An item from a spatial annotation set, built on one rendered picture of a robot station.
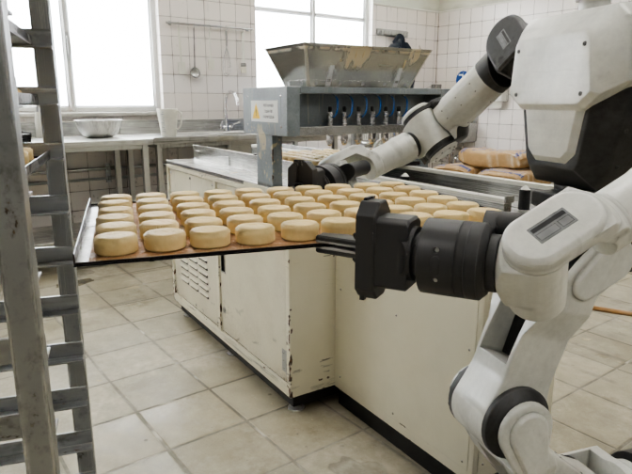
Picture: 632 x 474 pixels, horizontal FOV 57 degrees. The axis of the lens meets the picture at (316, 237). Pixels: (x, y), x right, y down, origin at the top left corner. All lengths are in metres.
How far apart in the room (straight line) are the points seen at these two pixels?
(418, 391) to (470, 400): 0.67
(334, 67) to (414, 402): 1.14
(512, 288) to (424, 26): 6.32
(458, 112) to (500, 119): 5.06
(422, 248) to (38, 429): 0.46
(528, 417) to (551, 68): 0.61
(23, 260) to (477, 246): 0.46
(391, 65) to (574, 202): 1.62
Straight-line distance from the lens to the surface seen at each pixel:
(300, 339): 2.09
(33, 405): 0.70
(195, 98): 5.17
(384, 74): 2.20
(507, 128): 6.40
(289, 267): 1.98
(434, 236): 0.65
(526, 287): 0.64
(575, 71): 1.07
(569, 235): 0.62
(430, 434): 1.87
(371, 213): 0.67
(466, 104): 1.38
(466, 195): 1.56
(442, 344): 1.71
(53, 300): 1.13
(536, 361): 1.17
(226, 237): 0.72
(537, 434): 1.17
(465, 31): 6.80
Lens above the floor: 1.13
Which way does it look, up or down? 13 degrees down
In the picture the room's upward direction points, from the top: straight up
